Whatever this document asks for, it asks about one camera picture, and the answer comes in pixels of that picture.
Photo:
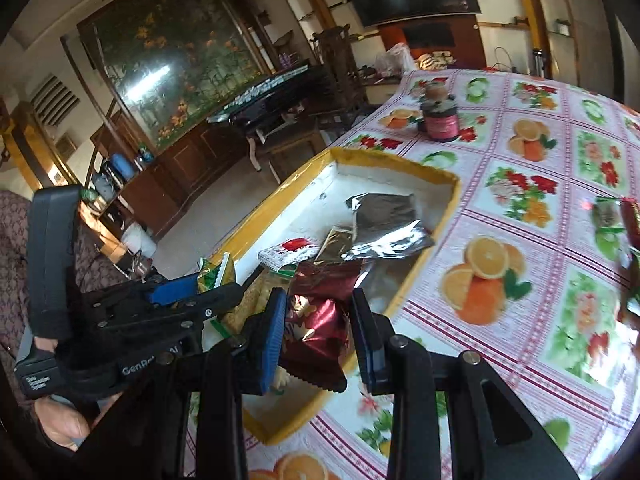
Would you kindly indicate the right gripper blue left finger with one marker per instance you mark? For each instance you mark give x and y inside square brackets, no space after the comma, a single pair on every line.
[263,332]

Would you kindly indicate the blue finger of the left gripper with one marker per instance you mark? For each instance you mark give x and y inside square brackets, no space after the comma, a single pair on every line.
[168,292]

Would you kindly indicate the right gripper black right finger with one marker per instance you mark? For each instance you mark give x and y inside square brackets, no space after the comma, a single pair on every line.
[388,362]

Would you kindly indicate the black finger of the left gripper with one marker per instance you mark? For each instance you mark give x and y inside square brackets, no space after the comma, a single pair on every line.
[202,306]

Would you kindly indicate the dark red foil snack bag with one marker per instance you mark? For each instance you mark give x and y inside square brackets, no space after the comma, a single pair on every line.
[316,323]

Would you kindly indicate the small red snack packet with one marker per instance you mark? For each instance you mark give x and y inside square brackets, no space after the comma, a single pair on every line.
[288,253]

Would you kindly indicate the green pea snack bag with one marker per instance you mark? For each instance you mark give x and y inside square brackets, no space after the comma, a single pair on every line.
[215,273]
[616,224]

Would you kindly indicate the yellow green cracker pack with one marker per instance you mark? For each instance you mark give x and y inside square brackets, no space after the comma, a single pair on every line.
[254,300]

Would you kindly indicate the silver foil snack pack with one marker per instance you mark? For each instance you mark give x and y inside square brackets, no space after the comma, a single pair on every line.
[335,247]

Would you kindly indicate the person's left hand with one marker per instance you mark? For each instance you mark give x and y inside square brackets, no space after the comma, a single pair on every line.
[64,425]

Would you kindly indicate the yellow cardboard tray box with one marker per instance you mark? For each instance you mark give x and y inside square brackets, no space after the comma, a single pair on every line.
[315,203]

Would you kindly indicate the floral fruit tablecloth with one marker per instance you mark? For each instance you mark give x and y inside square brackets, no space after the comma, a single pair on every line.
[516,275]

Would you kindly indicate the wooden stool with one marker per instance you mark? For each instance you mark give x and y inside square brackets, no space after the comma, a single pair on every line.
[271,148]

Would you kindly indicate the dark jar with pink label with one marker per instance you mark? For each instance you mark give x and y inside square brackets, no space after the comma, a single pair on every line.
[440,121]

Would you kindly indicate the black piano table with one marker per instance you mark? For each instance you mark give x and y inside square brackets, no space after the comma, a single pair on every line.
[271,98]

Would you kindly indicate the white plastic bag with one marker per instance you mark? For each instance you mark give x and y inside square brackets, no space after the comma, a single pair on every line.
[395,62]

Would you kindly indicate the dark wooden chair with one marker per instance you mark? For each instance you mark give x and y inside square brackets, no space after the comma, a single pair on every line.
[335,53]

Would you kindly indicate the floral wall painting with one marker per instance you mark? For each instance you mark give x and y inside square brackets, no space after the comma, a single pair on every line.
[170,62]

